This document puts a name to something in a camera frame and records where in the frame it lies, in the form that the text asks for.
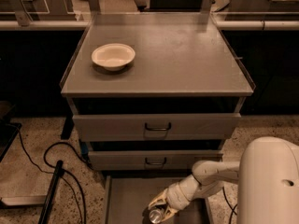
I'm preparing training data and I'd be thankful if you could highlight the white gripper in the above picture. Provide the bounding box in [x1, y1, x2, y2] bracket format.
[148, 181, 194, 222]

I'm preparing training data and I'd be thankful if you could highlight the silver redbull can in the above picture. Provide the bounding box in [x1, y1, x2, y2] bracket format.
[149, 207, 164, 224]

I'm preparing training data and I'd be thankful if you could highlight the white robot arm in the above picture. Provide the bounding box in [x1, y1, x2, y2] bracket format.
[148, 136, 299, 224]

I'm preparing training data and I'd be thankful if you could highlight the bottom grey drawer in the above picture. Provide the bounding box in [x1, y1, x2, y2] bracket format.
[102, 176, 214, 224]

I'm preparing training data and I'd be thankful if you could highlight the grey drawer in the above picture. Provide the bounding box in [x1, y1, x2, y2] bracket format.
[88, 150, 222, 171]
[102, 176, 214, 224]
[73, 113, 241, 142]

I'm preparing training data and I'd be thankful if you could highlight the middle grey drawer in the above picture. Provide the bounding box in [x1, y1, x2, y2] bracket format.
[88, 150, 222, 171]

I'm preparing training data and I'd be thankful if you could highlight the top grey drawer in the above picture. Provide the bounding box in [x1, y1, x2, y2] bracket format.
[73, 113, 241, 142]

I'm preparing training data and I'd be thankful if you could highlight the grey drawer cabinet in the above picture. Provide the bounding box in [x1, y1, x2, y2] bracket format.
[59, 12, 256, 224]

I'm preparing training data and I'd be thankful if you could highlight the black bar on floor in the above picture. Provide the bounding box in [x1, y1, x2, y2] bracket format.
[38, 161, 63, 224]

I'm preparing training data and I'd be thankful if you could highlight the white paper bowl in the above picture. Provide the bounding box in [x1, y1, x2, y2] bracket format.
[92, 43, 135, 71]

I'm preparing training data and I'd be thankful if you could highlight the dark tray left edge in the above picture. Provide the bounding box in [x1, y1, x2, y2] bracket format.
[0, 123, 21, 162]

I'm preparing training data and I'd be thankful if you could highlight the black cable right floor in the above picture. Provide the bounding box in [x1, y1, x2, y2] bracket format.
[221, 186, 239, 224]

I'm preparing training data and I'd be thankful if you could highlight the white horizontal rail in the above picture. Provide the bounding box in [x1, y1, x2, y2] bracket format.
[0, 21, 299, 31]

